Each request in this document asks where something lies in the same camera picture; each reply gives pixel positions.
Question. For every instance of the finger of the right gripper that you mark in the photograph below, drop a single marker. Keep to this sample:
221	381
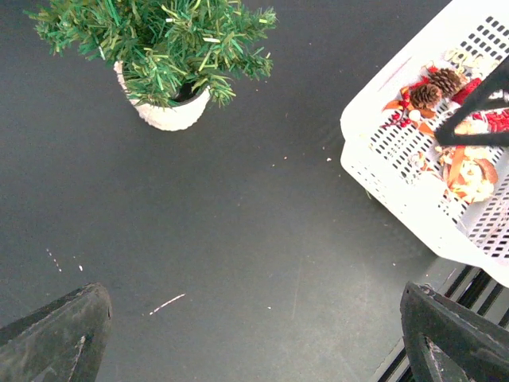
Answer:
491	94

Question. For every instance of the red berry sprig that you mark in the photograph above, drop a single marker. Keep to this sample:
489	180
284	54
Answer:
399	109

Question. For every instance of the pine cone ornament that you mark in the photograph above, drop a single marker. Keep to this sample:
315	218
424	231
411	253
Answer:
426	96
448	81

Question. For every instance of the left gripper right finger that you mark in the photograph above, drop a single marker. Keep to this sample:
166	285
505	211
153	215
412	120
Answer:
445	341

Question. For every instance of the red star ornament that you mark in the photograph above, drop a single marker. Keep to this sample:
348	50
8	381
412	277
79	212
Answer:
495	118

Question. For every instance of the snowman doll ornament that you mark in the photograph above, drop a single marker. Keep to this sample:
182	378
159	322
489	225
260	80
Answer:
468	172

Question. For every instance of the small green christmas tree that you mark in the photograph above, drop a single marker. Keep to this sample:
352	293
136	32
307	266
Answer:
171	58

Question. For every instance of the white plastic basket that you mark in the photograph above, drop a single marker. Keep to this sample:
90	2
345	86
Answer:
397	165

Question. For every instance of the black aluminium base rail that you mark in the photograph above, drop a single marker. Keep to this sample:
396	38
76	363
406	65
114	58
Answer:
471	288

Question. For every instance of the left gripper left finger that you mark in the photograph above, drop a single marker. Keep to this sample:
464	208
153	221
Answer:
62	341

